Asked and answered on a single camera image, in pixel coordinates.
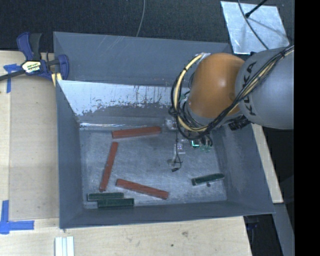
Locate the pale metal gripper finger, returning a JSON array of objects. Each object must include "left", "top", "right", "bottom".
[
  {"left": 164, "top": 117, "right": 178, "bottom": 131},
  {"left": 167, "top": 142, "right": 186, "bottom": 166}
]

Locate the grey metal bin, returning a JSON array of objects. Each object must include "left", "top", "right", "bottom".
[{"left": 52, "top": 31, "right": 276, "bottom": 230}]

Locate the red-brown flat block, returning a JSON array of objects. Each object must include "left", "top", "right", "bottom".
[
  {"left": 98, "top": 141, "right": 119, "bottom": 193},
  {"left": 115, "top": 178, "right": 170, "bottom": 201},
  {"left": 111, "top": 125, "right": 162, "bottom": 140}
]

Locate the dark green flat block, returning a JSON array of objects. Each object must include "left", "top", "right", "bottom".
[
  {"left": 97, "top": 197, "right": 135, "bottom": 209},
  {"left": 87, "top": 192, "right": 125, "bottom": 202},
  {"left": 191, "top": 172, "right": 226, "bottom": 187}
]

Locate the pale wood flat board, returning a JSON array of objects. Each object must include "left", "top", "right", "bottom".
[{"left": 8, "top": 74, "right": 61, "bottom": 221}]

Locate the black cylinder on white bracket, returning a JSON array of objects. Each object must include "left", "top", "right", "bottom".
[{"left": 228, "top": 117, "right": 252, "bottom": 131}]

